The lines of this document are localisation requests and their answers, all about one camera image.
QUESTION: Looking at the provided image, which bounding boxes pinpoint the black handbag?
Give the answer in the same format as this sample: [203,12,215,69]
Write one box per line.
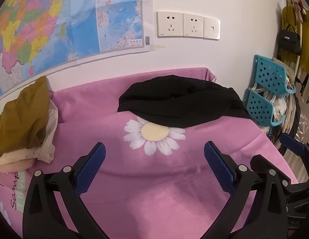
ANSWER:
[276,24,301,55]

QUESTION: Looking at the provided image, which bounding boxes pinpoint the plush toy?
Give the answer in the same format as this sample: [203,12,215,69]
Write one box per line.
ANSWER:
[290,0,307,22]

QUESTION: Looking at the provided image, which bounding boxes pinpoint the black jacket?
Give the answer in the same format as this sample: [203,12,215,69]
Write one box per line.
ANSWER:
[117,75,253,129]

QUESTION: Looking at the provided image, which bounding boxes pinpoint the teal perforated plastic baskets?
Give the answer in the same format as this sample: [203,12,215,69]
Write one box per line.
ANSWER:
[254,57,298,150]

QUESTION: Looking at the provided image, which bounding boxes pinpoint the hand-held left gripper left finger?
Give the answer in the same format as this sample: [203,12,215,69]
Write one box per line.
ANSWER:
[22,142,110,239]

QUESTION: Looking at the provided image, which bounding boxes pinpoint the pinkish beige folded garment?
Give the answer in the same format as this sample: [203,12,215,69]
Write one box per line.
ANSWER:
[0,147,36,173]

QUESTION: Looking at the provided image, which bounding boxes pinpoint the mustard folded garment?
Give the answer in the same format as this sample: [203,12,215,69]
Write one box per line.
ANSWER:
[0,76,51,158]

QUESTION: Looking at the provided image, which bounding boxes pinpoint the mustard hanging garment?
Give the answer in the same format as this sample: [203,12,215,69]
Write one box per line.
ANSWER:
[280,5,309,80]

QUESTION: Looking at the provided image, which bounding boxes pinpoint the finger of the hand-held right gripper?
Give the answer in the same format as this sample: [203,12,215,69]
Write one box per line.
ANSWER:
[250,154,309,197]
[280,132,309,180]

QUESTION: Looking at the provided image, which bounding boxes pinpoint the clear plastic bag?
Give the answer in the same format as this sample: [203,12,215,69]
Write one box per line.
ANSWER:
[295,113,309,143]

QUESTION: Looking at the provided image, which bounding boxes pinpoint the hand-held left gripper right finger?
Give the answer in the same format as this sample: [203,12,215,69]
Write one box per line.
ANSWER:
[202,141,288,239]

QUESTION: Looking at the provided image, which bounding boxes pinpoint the colourful wall map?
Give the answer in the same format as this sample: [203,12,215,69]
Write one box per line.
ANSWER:
[0,0,166,100]

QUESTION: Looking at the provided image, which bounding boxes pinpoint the white wall switch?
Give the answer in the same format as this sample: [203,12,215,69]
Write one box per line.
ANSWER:
[203,17,221,40]

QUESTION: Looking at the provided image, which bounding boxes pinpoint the pink daisy-print blanket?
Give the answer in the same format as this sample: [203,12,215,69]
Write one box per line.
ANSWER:
[0,67,304,239]

